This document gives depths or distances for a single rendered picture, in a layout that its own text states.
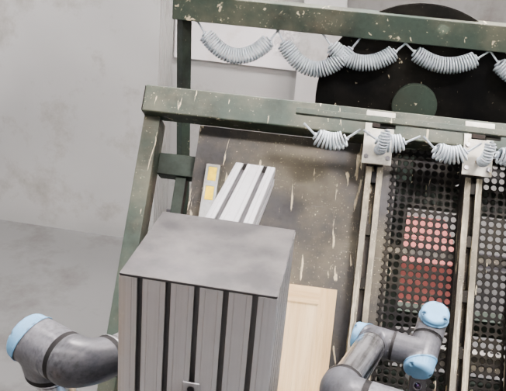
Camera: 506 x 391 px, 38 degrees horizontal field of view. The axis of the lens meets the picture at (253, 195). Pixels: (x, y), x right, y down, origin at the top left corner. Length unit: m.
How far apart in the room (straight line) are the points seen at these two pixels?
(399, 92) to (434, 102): 0.15
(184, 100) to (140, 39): 2.74
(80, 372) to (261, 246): 0.56
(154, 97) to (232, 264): 1.53
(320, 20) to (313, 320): 1.16
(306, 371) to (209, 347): 1.37
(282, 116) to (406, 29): 0.66
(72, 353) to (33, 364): 0.10
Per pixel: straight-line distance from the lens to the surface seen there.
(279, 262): 1.20
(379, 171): 2.56
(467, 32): 2.96
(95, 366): 1.62
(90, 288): 5.17
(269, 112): 2.57
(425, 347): 1.90
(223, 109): 2.59
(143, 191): 2.60
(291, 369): 2.52
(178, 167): 2.69
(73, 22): 5.48
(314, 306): 2.52
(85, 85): 5.54
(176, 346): 1.18
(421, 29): 2.94
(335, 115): 2.40
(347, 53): 2.92
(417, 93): 3.01
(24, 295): 5.12
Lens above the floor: 2.58
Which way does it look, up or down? 22 degrees down
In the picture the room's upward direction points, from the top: 5 degrees clockwise
